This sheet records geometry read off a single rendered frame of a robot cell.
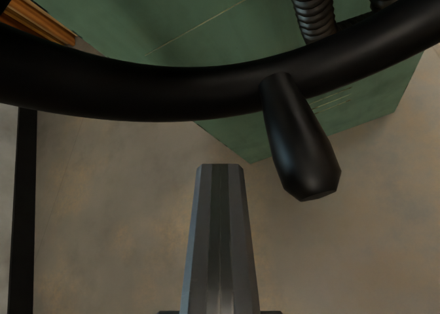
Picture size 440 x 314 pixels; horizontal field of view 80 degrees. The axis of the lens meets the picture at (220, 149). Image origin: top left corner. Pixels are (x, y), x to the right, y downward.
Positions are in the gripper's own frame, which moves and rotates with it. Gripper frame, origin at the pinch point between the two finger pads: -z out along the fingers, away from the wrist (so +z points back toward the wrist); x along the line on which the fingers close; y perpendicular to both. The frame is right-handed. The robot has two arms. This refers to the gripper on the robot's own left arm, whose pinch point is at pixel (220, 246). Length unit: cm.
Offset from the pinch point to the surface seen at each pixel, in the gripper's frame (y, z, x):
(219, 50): -4.8, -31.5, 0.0
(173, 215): -70, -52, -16
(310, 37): 1.8, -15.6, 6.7
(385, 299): -61, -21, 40
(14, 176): -79, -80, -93
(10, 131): -67, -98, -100
